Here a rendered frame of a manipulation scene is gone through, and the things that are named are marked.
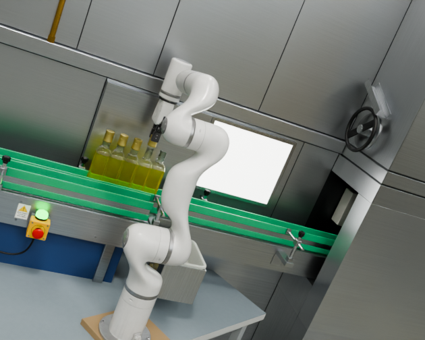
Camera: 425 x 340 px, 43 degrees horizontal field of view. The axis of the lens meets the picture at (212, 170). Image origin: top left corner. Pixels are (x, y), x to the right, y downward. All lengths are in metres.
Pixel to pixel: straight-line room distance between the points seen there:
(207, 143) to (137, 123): 0.64
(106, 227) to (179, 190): 0.51
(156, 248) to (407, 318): 1.49
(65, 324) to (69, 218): 0.39
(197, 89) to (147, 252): 0.55
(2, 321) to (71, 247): 0.42
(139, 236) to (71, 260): 0.54
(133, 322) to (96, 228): 0.43
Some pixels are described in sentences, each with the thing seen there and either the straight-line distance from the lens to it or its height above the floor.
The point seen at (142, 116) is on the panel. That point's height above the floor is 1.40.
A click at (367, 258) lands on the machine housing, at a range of 2.54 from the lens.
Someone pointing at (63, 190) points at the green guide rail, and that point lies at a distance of 2.10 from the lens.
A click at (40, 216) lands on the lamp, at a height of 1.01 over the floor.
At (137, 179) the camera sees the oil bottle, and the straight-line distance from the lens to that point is 2.22.
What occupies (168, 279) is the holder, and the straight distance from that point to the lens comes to 2.10.
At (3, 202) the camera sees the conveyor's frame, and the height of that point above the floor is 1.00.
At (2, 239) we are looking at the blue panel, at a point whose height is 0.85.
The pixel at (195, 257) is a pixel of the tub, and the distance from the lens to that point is 2.22.
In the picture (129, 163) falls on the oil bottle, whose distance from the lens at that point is 2.19.
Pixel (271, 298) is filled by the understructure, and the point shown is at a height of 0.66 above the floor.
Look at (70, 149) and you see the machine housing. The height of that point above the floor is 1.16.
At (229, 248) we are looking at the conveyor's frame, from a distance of 2.43.
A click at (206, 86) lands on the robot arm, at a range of 1.75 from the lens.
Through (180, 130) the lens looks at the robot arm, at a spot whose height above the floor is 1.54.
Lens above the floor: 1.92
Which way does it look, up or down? 16 degrees down
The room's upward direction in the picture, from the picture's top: 22 degrees clockwise
